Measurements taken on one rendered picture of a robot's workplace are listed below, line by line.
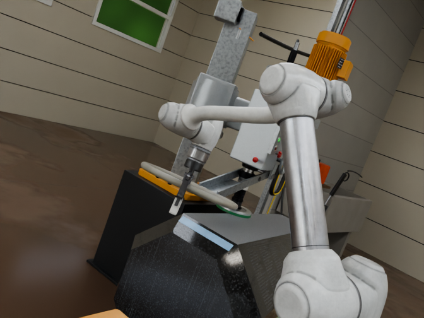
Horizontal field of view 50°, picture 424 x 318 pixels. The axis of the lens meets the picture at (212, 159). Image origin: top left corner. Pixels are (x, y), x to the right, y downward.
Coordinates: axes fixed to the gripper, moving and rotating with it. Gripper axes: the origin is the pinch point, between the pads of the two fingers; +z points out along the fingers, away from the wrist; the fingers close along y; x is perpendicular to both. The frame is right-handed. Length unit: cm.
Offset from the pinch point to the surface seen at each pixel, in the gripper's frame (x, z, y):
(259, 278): -48, 18, 28
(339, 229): -181, -25, 373
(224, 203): -18.4, -8.8, 6.0
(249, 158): -25, -36, 69
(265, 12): 18, -357, 666
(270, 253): -52, 7, 49
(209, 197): -11.3, -8.9, 1.0
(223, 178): -15, -19, 66
